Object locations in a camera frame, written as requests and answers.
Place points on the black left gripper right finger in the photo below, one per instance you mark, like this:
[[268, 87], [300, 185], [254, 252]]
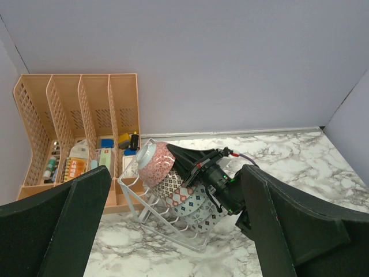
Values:
[[298, 234]]

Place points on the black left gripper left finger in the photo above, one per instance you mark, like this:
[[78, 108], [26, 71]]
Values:
[[52, 232]]

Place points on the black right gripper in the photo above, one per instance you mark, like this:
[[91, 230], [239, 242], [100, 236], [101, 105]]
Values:
[[203, 166]]

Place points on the brown checker patterned bowl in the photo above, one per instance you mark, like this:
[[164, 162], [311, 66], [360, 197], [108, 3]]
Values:
[[168, 185]]

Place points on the black leaf patterned bowl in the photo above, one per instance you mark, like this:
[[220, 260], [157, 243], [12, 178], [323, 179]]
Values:
[[154, 163]]

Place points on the blue triangle patterned bowl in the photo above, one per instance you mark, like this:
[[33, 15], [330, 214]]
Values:
[[192, 203]]

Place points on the blue floral patterned bowl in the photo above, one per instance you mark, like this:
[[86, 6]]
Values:
[[201, 213]]

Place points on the red patterned bowl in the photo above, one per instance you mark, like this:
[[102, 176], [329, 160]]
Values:
[[179, 196]]

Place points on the white petal patterned bowl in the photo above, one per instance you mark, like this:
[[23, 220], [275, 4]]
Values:
[[204, 224]]

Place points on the white diamond patterned bowl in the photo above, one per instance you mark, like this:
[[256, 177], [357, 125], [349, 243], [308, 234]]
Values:
[[208, 223]]

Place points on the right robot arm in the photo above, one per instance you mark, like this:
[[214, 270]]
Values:
[[243, 222]]

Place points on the yellow black sponge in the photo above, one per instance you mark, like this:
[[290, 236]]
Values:
[[124, 141]]

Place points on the orange labelled box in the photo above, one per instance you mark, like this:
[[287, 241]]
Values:
[[74, 168]]

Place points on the white glue bottle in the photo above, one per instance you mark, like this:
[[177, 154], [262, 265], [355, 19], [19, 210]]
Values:
[[49, 168]]

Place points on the orange plastic file organizer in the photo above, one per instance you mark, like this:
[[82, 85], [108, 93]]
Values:
[[59, 110]]

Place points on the white wire dish rack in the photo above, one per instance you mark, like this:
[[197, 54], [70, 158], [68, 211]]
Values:
[[153, 215]]

